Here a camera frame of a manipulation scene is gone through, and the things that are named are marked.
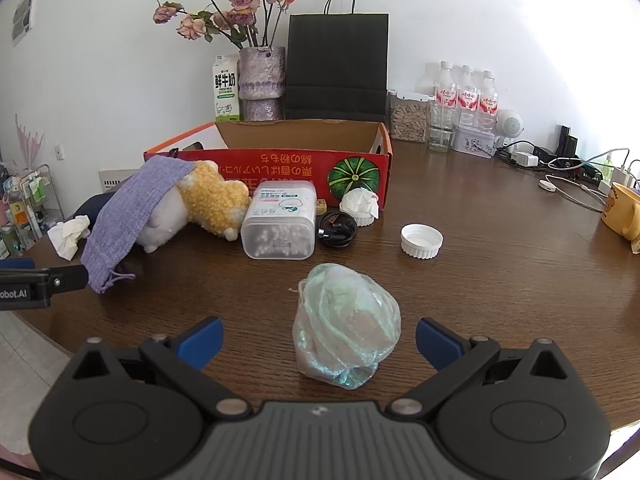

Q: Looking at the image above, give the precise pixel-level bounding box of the clear jar of seeds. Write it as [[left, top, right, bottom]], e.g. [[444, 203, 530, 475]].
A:
[[388, 90, 434, 143]]

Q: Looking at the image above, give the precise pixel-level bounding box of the water bottle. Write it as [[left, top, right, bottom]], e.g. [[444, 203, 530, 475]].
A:
[[457, 65, 480, 127], [432, 61, 457, 130], [477, 70, 499, 131]]

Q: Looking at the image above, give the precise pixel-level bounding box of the white cable with puck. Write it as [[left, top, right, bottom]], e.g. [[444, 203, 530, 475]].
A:
[[537, 147, 633, 213]]

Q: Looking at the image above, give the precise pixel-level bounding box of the white green milk carton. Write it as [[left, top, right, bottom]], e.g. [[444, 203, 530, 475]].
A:
[[213, 54, 241, 122]]

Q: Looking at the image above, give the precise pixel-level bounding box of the water bottle left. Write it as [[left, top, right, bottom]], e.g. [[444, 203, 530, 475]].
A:
[[432, 61, 457, 130]]

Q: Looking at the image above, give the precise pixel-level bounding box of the red orange cardboard box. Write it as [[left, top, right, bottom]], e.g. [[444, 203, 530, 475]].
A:
[[143, 119, 393, 208]]

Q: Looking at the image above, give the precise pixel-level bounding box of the iridescent plastic bag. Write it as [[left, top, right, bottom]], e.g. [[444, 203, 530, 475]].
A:
[[292, 263, 401, 390]]

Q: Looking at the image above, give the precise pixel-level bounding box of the water bottle middle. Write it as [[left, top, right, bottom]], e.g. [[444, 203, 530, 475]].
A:
[[457, 65, 480, 127]]

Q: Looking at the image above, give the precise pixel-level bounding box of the black power cable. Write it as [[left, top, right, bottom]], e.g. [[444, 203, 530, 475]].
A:
[[316, 209, 359, 250]]

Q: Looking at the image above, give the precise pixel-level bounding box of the white round speaker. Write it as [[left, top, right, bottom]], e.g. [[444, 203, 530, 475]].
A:
[[495, 110, 524, 139]]

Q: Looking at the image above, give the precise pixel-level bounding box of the white power adapter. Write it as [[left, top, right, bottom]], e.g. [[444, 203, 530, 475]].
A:
[[512, 151, 539, 168]]

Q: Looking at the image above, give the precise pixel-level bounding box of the purple textured vase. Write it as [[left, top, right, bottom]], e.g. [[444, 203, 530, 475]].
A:
[[239, 47, 285, 122]]

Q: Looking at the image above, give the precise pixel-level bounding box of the yellow mug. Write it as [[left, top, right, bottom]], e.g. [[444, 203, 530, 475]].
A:
[[601, 182, 640, 242]]

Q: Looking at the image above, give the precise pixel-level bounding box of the crumpled white tissue on lid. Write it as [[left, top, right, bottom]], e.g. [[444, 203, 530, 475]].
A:
[[338, 188, 380, 228]]

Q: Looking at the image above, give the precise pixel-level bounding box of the white tissue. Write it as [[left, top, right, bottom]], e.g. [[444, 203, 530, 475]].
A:
[[47, 214, 90, 261], [338, 188, 380, 228]]

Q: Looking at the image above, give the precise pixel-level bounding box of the metal wire shelf rack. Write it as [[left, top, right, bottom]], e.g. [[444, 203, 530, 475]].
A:
[[3, 164, 65, 252]]

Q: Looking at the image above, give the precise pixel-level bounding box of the clear glass cup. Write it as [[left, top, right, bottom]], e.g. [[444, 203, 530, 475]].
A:
[[427, 106, 454, 152]]

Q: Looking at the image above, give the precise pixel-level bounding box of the large white bottle cap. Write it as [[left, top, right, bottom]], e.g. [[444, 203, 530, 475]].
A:
[[400, 223, 444, 260]]

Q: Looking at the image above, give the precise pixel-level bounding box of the black paper shopping bag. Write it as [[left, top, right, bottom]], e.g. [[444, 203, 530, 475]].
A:
[[284, 2, 390, 122]]

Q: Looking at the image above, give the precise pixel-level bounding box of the water bottle right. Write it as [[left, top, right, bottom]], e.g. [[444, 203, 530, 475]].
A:
[[477, 70, 499, 131]]

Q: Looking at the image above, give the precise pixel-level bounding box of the purple fabric pouch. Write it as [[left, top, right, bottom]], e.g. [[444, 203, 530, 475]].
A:
[[80, 155, 194, 294]]

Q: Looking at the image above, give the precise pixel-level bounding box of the yellow white plush alpaca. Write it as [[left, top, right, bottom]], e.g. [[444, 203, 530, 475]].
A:
[[136, 160, 250, 254]]

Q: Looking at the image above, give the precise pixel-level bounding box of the dried pink roses bouquet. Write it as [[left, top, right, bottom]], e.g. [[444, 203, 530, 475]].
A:
[[152, 0, 295, 50]]

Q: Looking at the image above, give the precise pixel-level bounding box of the black charger block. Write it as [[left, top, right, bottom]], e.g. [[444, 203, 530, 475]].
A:
[[555, 125, 578, 158]]

